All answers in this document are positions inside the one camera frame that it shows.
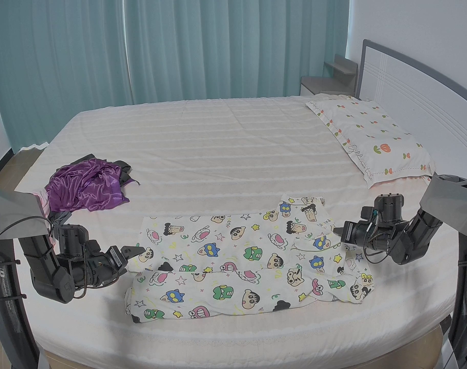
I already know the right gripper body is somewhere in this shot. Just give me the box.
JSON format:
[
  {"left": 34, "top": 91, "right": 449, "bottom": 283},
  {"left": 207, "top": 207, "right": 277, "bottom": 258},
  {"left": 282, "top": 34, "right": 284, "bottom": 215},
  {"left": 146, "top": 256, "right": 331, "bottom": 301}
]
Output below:
[{"left": 342, "top": 221, "right": 376, "bottom": 247}]

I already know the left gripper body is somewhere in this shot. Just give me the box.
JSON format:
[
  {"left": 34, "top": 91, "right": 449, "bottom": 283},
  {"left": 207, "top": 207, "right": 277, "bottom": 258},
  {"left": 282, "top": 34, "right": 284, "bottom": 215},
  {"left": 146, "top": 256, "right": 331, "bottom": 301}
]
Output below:
[{"left": 90, "top": 245, "right": 129, "bottom": 284}]

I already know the white printed pyjama top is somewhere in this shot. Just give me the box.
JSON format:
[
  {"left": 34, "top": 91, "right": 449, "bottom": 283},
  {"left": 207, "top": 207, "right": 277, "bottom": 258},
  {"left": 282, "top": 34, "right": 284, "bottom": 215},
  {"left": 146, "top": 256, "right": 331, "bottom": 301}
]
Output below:
[{"left": 124, "top": 194, "right": 376, "bottom": 324}]

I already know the purple garment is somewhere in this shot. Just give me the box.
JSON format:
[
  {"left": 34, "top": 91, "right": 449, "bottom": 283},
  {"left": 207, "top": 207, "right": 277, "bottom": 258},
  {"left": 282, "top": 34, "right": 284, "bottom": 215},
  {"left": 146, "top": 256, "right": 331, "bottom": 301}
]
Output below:
[{"left": 45, "top": 159, "right": 140, "bottom": 212}]

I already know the black garment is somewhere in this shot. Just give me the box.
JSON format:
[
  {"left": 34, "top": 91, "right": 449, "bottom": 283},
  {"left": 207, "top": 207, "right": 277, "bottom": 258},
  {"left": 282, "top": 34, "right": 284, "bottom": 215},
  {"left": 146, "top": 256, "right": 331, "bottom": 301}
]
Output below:
[{"left": 49, "top": 153, "right": 133, "bottom": 228}]

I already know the pink garment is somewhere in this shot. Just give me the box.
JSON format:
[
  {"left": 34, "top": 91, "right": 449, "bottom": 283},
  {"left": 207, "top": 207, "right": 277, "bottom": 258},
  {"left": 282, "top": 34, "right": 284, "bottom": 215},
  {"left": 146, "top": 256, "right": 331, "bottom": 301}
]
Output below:
[{"left": 33, "top": 191, "right": 51, "bottom": 216}]

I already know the white printed pillow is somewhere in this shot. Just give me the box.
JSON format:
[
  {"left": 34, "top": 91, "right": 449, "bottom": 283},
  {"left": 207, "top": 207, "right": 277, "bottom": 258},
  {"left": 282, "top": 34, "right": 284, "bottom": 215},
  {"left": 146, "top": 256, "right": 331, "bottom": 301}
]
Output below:
[{"left": 305, "top": 95, "right": 436, "bottom": 190}]

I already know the bed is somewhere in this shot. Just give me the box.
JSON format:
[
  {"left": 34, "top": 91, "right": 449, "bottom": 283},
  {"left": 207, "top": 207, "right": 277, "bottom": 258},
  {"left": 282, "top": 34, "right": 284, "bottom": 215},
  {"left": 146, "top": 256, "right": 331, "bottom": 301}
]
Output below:
[{"left": 0, "top": 39, "right": 467, "bottom": 369}]

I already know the grey bedside table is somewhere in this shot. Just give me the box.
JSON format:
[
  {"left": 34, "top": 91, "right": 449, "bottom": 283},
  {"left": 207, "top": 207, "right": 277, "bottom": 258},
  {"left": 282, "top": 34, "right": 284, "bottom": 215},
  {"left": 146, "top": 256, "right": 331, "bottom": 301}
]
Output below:
[{"left": 300, "top": 54, "right": 359, "bottom": 97}]

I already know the blue-green curtain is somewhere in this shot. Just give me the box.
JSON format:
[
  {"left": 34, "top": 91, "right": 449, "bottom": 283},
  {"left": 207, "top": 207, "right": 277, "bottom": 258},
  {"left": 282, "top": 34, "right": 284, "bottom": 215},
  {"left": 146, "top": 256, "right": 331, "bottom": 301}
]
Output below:
[
  {"left": 0, "top": 0, "right": 134, "bottom": 155},
  {"left": 124, "top": 0, "right": 351, "bottom": 105}
]

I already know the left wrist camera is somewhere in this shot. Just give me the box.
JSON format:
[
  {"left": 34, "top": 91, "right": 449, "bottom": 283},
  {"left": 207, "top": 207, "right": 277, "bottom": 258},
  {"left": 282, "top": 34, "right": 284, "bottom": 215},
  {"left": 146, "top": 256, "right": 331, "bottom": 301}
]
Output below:
[{"left": 85, "top": 240, "right": 103, "bottom": 260}]

